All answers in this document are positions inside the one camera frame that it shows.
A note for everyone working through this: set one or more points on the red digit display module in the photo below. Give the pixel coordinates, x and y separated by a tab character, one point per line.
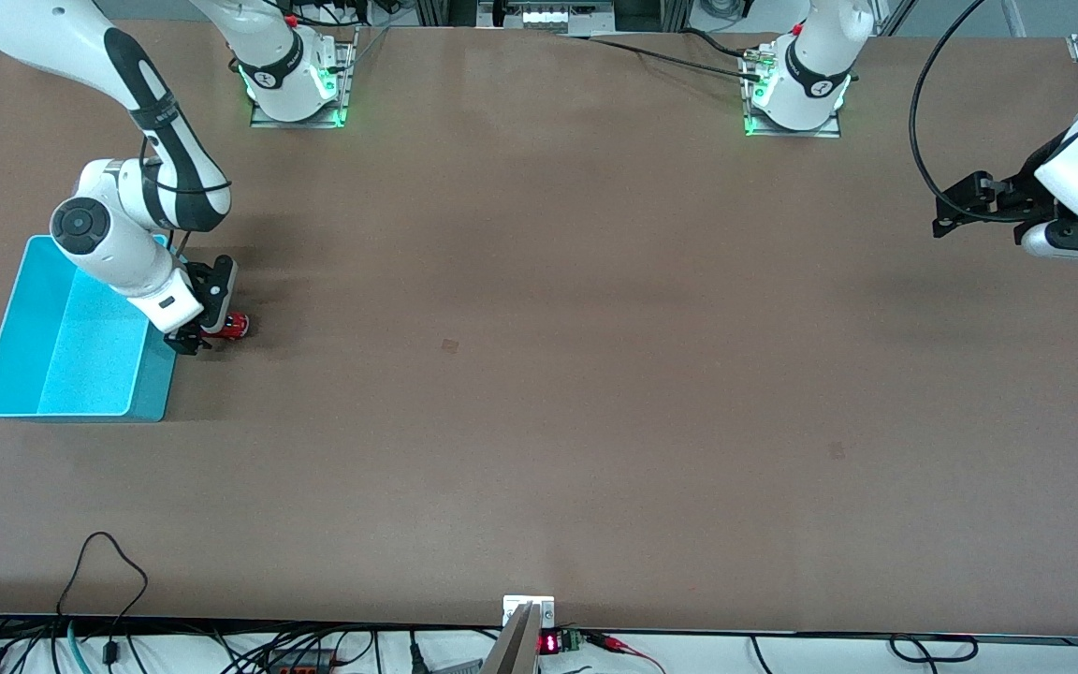
550	643

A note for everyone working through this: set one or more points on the blue plastic box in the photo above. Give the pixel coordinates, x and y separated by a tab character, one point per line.
71	365

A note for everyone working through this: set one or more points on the orange connector block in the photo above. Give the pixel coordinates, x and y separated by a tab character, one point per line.
300	665

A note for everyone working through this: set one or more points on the bright lit rack device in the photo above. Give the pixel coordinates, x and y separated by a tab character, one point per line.
548	14

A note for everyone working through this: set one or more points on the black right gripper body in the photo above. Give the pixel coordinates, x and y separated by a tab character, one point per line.
213	290

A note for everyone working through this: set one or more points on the grey metal camera bracket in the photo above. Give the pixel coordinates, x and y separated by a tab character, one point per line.
516	646

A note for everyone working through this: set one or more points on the red beetle toy car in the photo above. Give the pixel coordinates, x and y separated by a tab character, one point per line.
232	326

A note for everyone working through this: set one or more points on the white mounting plate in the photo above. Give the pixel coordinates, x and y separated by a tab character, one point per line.
544	604

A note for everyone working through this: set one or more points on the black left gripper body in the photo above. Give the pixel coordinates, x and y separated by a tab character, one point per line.
1028	181

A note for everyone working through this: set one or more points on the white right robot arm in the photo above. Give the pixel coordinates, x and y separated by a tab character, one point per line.
118	253

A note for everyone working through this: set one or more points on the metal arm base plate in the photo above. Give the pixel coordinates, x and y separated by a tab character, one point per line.
344	84
829	131

